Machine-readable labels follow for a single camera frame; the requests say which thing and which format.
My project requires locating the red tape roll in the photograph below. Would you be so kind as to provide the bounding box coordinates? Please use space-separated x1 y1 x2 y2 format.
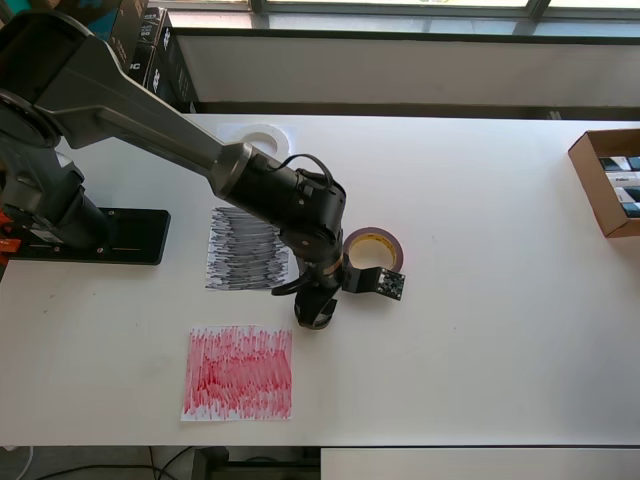
342 226 405 281

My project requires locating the black scribbled paper sheet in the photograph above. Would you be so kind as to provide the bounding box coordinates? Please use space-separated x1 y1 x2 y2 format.
203 205 294 291

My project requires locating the white floor cable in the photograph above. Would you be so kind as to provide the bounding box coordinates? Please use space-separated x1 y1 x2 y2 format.
0 443 35 480

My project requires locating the black floor cable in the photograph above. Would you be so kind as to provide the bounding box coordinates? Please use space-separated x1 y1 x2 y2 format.
49 446 201 475

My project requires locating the black printed carton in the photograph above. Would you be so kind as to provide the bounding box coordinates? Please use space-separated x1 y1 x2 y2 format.
112 0 161 91

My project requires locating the open cardboard box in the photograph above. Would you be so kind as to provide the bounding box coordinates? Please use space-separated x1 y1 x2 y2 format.
567 128 640 239

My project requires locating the dark case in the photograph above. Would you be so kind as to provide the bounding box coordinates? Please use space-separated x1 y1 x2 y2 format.
147 19 201 114

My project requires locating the red scribbled paper sheet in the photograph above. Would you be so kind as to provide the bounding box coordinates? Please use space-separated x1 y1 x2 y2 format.
179 324 294 423

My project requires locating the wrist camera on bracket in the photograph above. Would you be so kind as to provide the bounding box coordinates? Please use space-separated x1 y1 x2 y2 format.
342 266 407 303

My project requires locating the black table leg frame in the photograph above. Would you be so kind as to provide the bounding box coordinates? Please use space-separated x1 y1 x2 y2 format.
192 446 321 480

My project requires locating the white desk panel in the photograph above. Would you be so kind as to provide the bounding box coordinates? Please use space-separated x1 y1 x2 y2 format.
319 447 640 480

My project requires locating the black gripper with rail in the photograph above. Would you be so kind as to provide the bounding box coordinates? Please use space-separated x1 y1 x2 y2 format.
293 274 342 330

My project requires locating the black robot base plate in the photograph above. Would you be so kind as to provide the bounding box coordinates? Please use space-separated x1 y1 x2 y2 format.
9 207 172 266

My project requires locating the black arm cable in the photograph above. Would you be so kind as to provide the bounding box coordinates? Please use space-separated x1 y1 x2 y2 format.
267 153 337 297

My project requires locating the small white printed carton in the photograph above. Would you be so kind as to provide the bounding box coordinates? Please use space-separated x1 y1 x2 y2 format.
604 171 640 189

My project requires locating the black tape roll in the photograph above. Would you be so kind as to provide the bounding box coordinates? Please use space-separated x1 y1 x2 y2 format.
294 299 335 332

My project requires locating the white tape roll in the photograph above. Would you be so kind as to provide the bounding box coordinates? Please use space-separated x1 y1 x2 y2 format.
232 124 292 157

